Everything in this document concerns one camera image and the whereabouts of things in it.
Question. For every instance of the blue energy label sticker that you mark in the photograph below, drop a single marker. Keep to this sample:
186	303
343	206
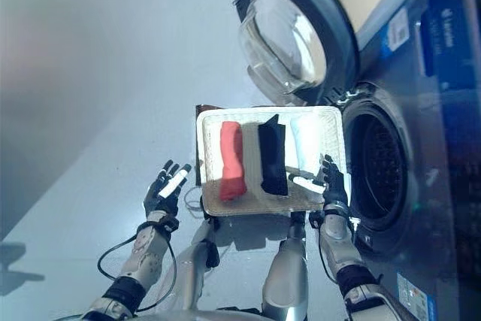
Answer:
413	294

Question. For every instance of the white wicker tray basket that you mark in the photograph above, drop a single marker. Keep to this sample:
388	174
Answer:
251	200

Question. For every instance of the round glass washer door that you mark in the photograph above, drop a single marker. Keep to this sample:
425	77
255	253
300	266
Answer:
330	16

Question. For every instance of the black cloth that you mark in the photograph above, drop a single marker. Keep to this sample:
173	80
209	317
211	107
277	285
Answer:
272	159

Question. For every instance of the red cloth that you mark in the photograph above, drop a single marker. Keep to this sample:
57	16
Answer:
231	163

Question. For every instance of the dark grey washing machine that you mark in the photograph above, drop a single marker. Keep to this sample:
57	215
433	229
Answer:
413	148

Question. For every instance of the white qr code sticker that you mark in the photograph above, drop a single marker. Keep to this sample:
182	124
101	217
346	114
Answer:
396	31

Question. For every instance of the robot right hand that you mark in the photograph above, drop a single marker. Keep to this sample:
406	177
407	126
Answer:
336	189

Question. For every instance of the silver robot torso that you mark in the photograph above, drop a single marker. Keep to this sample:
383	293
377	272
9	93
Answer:
210	315

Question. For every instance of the robot right leg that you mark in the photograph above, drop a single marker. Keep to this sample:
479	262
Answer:
285	272

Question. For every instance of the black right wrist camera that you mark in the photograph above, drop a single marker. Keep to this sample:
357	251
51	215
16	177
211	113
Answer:
315	219

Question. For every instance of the white cloth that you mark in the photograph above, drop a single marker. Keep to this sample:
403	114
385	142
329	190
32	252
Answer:
306	140

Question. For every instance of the robot left arm silver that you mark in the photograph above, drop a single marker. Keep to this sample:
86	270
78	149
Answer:
146	257

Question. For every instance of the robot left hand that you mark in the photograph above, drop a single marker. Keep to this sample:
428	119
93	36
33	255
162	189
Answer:
163	197

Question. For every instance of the brown stool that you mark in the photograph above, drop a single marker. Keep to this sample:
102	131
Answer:
204	107

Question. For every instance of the robot right arm silver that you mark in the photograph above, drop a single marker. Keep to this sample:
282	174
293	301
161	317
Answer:
342	238

